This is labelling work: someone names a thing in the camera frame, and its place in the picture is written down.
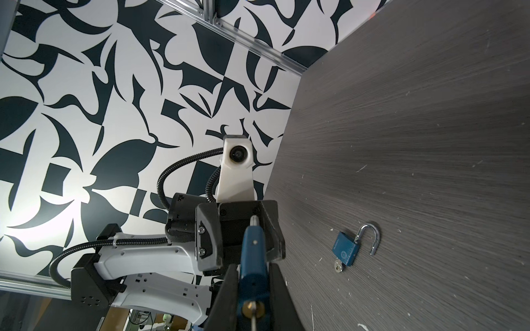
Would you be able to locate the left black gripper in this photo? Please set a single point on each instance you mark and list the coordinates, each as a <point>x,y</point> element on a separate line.
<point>220,231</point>

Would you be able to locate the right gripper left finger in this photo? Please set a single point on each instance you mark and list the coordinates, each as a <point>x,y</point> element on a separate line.
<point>223,316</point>

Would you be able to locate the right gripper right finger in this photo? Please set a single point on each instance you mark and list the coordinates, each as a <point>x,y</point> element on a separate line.
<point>283,313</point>

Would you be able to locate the blue padlock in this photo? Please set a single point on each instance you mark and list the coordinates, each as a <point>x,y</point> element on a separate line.
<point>253,300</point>
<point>346,248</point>

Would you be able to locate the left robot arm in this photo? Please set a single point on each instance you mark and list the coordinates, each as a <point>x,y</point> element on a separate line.
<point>175,273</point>

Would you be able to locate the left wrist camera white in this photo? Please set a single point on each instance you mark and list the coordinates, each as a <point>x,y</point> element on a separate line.
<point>236,170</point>

